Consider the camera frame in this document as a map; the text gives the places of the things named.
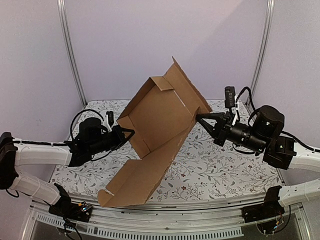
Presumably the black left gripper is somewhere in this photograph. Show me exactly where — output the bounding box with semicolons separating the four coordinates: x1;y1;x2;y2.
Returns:
88;124;135;156

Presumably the brown cardboard box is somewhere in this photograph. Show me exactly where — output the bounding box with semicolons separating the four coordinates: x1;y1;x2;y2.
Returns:
97;61;212;207

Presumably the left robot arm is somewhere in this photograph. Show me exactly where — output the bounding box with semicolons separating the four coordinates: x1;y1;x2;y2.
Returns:
0;125;135;217

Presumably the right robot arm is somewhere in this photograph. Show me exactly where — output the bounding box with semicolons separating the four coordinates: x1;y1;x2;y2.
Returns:
196;105;320;218

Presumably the floral patterned table mat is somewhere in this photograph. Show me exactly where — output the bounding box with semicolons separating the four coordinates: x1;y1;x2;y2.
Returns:
51;98;285;202

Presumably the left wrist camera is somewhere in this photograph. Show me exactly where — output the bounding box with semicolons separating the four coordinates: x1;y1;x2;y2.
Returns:
103;111;114;132

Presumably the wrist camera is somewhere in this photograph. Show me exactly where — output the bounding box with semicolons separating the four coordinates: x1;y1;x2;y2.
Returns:
224;86;240;126
103;111;114;132

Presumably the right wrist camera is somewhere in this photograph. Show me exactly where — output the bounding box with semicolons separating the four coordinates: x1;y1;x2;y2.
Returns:
224;86;240;126

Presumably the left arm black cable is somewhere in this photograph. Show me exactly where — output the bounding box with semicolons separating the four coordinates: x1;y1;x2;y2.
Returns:
69;108;111;161

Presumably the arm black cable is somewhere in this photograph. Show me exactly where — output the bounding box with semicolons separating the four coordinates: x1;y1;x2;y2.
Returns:
69;108;111;161
234;86;320;156

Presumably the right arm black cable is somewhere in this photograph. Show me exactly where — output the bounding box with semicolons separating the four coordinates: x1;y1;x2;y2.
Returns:
234;86;320;156

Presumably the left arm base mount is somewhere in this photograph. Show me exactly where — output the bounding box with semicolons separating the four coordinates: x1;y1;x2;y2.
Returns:
48;183;93;223

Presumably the aluminium front rail frame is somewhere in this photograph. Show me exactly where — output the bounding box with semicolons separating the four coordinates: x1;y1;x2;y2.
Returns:
20;194;313;240

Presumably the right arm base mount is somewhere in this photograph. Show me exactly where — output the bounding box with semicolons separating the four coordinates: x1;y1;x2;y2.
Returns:
241;185;285;235

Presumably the right aluminium corner post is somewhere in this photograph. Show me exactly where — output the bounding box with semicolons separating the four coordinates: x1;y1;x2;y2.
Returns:
250;0;276;97

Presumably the aluminium corner post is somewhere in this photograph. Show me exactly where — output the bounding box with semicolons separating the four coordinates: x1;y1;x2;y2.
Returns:
57;0;87;107
250;0;276;97

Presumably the left aluminium corner post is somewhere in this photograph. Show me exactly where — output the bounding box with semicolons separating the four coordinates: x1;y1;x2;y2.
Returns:
57;0;87;107

